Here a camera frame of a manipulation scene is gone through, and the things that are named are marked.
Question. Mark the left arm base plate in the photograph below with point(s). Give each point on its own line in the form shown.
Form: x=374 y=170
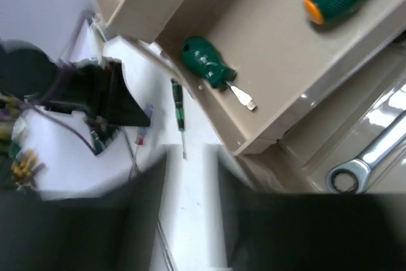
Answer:
x=65 y=163

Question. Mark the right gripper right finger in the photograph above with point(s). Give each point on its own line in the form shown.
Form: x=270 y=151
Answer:
x=273 y=231

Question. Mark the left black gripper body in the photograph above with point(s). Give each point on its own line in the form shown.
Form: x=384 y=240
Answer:
x=83 y=88

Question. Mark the short silver wrench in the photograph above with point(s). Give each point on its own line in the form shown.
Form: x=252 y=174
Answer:
x=361 y=166

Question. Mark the beige plastic toolbox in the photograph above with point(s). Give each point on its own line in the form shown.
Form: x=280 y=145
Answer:
x=322 y=92

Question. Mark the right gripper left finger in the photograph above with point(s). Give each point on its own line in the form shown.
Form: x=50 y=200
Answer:
x=114 y=231

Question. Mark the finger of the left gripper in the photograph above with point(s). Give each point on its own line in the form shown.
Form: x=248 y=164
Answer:
x=121 y=109

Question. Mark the black precision screwdriver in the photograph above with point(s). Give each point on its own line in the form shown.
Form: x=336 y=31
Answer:
x=177 y=92

